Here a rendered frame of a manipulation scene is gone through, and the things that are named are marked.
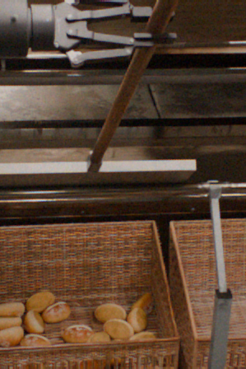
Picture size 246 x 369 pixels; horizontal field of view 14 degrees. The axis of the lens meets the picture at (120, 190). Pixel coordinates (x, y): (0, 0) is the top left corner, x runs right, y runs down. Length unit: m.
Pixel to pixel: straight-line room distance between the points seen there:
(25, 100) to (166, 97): 0.46
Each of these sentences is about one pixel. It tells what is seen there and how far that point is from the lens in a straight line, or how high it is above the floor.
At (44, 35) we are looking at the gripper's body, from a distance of 1.61.
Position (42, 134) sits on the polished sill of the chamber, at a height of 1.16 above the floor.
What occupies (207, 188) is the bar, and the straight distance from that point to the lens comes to 2.81.
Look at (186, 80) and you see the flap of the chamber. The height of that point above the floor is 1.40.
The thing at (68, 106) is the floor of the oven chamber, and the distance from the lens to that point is 3.23.
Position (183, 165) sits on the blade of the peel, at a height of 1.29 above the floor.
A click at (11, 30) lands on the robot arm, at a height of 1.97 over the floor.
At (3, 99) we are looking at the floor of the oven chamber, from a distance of 3.28.
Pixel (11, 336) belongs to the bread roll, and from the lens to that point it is 3.09.
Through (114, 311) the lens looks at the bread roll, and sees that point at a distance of 3.19.
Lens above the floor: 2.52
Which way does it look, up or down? 29 degrees down
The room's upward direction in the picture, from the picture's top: 2 degrees clockwise
